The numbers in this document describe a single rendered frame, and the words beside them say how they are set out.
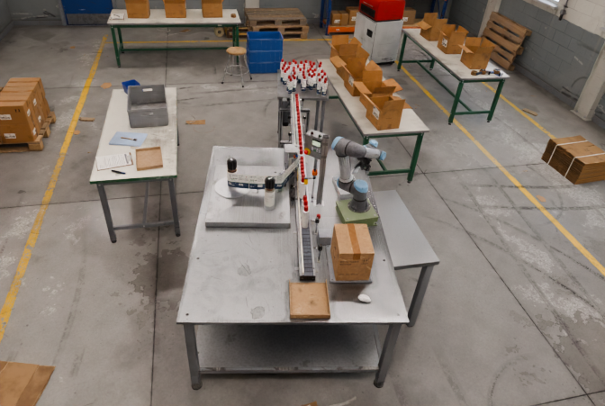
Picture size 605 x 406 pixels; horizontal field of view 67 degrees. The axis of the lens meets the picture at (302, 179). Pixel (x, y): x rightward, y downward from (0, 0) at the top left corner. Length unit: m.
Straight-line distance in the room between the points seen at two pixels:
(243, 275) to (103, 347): 1.39
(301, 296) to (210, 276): 0.65
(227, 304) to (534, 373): 2.56
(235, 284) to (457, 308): 2.17
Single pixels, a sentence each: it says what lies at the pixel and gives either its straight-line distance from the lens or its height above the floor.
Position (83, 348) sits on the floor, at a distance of 4.21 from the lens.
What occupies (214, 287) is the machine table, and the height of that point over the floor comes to 0.83.
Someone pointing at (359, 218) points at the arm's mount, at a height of 0.91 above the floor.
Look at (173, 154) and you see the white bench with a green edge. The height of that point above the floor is 0.80.
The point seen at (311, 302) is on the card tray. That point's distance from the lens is 3.17.
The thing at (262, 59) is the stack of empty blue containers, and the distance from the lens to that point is 8.30.
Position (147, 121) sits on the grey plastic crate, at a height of 0.88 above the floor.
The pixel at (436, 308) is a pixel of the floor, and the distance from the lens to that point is 4.47.
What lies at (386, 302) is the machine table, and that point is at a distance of 3.28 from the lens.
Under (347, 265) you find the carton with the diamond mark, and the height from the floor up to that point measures 1.01.
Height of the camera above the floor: 3.29
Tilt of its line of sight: 36 degrees down
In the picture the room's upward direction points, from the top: 4 degrees clockwise
